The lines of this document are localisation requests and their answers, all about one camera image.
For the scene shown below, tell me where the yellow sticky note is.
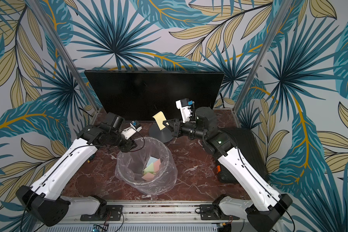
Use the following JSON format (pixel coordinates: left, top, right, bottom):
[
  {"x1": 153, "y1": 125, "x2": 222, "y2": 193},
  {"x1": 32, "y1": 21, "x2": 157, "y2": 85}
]
[{"x1": 153, "y1": 111, "x2": 166, "y2": 131}]

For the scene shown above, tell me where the green sticky note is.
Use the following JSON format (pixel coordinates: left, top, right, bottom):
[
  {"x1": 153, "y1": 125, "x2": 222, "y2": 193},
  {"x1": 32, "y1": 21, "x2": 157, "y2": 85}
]
[{"x1": 143, "y1": 164, "x2": 154, "y2": 175}]

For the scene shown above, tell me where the pink sticky note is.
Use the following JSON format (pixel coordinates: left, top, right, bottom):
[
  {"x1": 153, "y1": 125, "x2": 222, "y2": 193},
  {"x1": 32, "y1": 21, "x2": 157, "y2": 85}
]
[
  {"x1": 142, "y1": 173, "x2": 155, "y2": 182},
  {"x1": 153, "y1": 159, "x2": 161, "y2": 173}
]

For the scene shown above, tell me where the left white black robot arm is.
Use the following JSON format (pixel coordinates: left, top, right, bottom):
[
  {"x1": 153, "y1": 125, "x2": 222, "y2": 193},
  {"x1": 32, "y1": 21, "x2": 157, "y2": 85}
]
[{"x1": 16, "y1": 113, "x2": 142, "y2": 227}]

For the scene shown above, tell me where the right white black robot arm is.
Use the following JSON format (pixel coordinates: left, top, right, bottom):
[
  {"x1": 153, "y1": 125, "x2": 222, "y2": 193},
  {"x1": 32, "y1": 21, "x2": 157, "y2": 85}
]
[{"x1": 163, "y1": 107, "x2": 293, "y2": 232}]

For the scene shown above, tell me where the grey round monitor stand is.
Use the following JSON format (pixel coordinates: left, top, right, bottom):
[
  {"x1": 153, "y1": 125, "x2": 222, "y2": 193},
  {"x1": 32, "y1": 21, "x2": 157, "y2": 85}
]
[{"x1": 148, "y1": 122, "x2": 174, "y2": 143}]

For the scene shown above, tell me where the blue sticky note in bin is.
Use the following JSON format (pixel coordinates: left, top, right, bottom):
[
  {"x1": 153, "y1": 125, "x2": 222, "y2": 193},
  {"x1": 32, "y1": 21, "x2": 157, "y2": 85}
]
[{"x1": 147, "y1": 157, "x2": 158, "y2": 166}]

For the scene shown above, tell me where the pink sticky note in bin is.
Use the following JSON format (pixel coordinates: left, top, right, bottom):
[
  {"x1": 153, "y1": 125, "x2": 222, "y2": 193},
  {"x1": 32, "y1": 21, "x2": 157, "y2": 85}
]
[{"x1": 142, "y1": 173, "x2": 155, "y2": 182}]

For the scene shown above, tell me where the black computer monitor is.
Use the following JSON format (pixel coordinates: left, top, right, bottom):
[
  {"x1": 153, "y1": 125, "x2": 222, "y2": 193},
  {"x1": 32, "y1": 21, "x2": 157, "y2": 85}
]
[{"x1": 84, "y1": 70, "x2": 225, "y2": 121}]

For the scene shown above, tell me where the mesh waste bin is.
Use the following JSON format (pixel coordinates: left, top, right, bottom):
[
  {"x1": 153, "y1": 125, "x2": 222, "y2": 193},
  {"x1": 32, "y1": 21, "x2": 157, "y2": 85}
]
[{"x1": 115, "y1": 137, "x2": 176, "y2": 195}]

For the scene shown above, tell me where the black plastic tool case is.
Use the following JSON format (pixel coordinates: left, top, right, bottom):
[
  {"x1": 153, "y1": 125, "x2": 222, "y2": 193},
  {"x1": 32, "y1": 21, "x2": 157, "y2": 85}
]
[{"x1": 216, "y1": 127, "x2": 269, "y2": 184}]

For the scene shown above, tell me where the green circuit board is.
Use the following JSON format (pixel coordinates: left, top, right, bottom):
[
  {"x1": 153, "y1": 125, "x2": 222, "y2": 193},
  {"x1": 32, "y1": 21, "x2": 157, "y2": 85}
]
[{"x1": 91, "y1": 224, "x2": 105, "y2": 232}]

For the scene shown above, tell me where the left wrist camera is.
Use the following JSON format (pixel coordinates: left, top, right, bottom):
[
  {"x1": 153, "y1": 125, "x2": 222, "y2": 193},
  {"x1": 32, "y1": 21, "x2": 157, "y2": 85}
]
[{"x1": 121, "y1": 120, "x2": 142, "y2": 140}]

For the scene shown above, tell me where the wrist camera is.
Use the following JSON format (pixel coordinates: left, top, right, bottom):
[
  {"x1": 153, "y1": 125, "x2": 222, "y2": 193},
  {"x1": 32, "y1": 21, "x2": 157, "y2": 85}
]
[
  {"x1": 176, "y1": 98, "x2": 195, "y2": 123},
  {"x1": 121, "y1": 120, "x2": 142, "y2": 140}
]

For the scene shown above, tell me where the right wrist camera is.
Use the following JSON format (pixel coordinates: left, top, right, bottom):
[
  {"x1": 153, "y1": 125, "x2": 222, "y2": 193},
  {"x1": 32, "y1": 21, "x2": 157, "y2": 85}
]
[{"x1": 176, "y1": 98, "x2": 195, "y2": 123}]

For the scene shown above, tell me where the green handled screwdriver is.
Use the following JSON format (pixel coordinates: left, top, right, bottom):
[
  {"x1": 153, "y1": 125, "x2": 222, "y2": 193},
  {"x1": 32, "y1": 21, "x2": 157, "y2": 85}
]
[{"x1": 88, "y1": 155, "x2": 95, "y2": 163}]

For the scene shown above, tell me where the aluminium front rail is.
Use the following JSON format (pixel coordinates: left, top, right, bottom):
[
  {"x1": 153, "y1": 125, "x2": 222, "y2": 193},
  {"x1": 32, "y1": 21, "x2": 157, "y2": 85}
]
[{"x1": 38, "y1": 197, "x2": 256, "y2": 227}]

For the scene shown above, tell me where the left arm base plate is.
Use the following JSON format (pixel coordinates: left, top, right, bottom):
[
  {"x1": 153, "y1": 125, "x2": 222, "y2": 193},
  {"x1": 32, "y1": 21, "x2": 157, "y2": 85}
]
[{"x1": 80, "y1": 205, "x2": 123, "y2": 221}]

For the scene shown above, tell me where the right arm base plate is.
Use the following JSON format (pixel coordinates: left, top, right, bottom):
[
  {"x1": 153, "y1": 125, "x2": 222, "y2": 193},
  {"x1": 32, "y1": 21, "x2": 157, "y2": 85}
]
[{"x1": 195, "y1": 205, "x2": 233, "y2": 221}]

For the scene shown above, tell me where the right aluminium frame post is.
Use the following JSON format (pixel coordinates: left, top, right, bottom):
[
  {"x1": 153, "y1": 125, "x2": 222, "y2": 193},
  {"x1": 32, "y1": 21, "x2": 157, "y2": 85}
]
[{"x1": 233, "y1": 0, "x2": 292, "y2": 116}]

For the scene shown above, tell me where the aluminium frame post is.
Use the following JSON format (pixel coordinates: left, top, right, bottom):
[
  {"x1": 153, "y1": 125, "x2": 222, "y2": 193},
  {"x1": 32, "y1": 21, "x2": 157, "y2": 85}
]
[
  {"x1": 28, "y1": 0, "x2": 100, "y2": 112},
  {"x1": 233, "y1": 0, "x2": 292, "y2": 116}
]

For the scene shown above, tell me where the left aluminium frame post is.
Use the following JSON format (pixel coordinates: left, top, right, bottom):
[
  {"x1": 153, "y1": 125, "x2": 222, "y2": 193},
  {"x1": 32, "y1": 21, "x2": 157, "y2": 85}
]
[{"x1": 28, "y1": 0, "x2": 100, "y2": 112}]

